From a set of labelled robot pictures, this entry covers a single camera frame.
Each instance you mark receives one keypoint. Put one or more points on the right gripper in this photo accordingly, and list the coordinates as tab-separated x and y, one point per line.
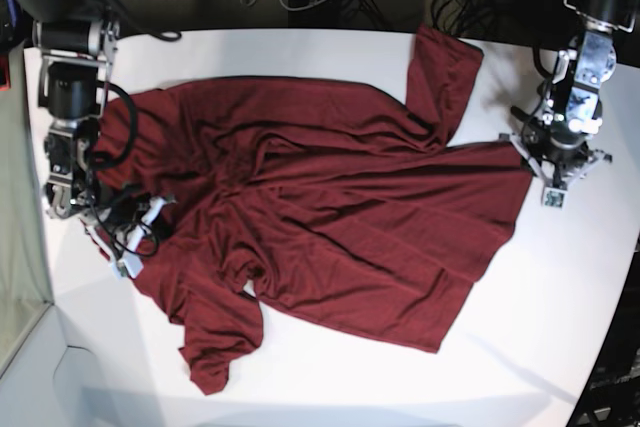
125	222

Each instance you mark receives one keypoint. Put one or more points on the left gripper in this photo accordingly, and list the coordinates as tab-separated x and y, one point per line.
558	168

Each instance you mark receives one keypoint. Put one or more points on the dark red t-shirt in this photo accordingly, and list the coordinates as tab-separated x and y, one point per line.
327	200

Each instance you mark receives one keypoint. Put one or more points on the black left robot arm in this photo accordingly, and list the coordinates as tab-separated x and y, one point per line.
553	139

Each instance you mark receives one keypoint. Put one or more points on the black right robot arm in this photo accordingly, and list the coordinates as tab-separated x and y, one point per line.
94	126

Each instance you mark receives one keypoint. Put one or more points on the green cloth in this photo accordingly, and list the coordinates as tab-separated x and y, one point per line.
25	286

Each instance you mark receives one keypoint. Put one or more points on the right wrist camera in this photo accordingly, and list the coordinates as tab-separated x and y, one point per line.
127	267

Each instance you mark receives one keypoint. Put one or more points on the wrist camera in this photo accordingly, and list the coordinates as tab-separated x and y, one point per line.
553	197
127	267

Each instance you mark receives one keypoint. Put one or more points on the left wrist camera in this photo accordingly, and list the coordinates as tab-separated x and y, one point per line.
553	197

